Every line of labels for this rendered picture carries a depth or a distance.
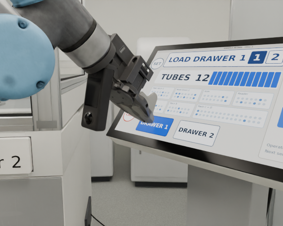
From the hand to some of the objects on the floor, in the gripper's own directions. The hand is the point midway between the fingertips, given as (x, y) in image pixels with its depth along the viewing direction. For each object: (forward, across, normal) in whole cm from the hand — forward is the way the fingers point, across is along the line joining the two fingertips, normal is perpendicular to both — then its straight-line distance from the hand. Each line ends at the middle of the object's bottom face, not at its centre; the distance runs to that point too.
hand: (147, 122), depth 59 cm
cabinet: (+58, +102, +84) cm, 144 cm away
